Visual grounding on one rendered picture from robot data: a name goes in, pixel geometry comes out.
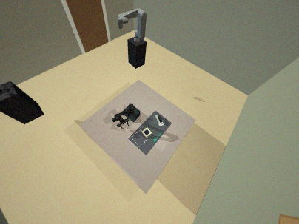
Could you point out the cream square tile with dark centre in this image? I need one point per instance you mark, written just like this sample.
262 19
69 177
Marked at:
146 132

